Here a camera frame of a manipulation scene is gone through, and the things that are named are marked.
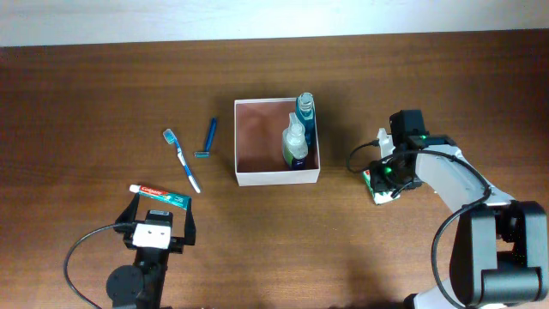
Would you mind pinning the red green toothpaste tube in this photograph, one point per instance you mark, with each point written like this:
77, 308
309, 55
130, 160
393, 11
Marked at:
174, 199

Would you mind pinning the green mouthwash bottle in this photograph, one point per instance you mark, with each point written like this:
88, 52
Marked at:
305, 111

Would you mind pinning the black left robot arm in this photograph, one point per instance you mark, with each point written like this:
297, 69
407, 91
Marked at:
140, 285

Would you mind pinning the blue white toothbrush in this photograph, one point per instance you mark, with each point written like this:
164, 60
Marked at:
171, 138

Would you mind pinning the green white soap packet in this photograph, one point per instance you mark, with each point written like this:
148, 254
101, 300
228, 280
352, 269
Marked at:
379, 197

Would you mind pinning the blue disposable razor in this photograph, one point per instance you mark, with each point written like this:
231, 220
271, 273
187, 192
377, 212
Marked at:
205, 153

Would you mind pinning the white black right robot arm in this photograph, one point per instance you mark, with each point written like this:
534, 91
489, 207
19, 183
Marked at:
418, 228

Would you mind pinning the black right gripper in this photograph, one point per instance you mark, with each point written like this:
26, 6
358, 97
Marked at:
380, 183

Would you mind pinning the clear soap pump bottle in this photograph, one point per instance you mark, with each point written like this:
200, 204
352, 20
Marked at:
294, 146

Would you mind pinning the pink open box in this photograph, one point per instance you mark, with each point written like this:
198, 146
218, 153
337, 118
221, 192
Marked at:
258, 158

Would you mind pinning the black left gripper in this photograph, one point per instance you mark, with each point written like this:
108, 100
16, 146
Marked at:
125, 224

